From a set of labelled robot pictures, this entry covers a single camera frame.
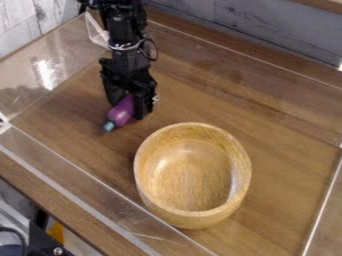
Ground purple toy eggplant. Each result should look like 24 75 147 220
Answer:
103 94 134 132

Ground clear acrylic tray walls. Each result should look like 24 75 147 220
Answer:
0 11 342 256

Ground clear acrylic corner bracket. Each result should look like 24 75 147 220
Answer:
85 13 109 48

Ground black cable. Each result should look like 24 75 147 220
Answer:
0 226 30 256

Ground brown wooden bowl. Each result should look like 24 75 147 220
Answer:
134 122 253 229

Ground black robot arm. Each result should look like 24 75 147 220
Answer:
77 0 159 120

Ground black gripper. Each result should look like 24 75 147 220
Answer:
99 48 158 120

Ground black clamp with screw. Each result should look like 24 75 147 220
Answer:
27 222 75 256

